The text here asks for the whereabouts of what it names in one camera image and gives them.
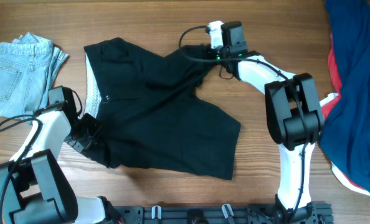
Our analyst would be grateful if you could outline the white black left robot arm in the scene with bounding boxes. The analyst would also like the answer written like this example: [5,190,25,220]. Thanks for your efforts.
[0,86,124,223]

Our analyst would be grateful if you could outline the blue garment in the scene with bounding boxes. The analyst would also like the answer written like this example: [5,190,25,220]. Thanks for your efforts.
[320,0,370,193]

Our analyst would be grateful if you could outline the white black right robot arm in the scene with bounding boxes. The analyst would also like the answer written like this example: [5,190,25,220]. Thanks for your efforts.
[206,21,324,223]

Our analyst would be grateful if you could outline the folded light blue jeans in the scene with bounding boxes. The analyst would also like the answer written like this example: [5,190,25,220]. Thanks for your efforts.
[0,32,69,118]

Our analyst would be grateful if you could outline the black shorts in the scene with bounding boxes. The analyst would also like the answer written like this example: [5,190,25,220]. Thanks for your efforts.
[84,38,241,180]

